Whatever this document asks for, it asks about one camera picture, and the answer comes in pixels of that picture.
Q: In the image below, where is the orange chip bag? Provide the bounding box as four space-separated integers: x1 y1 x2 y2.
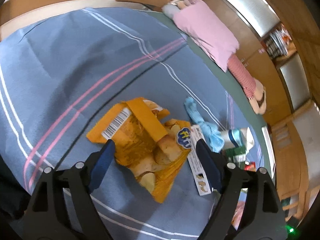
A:
86 98 191 203

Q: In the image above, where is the pink paper piece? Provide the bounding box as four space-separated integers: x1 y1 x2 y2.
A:
232 200 245 230

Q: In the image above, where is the red white snack wrapper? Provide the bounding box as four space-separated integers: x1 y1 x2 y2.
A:
244 161 257 172

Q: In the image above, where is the green snack bag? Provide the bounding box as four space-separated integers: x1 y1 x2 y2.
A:
223 146 246 164

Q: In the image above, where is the white flat board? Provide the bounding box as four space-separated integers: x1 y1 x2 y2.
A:
261 126 276 179

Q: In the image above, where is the white paper cup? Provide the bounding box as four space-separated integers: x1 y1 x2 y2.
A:
221 127 255 154

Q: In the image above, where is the light blue fuzzy cloth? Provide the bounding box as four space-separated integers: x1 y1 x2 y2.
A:
184 97 225 153

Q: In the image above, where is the white blue medicine box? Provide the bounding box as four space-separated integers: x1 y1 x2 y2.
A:
188 125 213 196

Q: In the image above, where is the blue striped bed blanket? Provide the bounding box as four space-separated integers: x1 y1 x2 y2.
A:
0 6 263 240

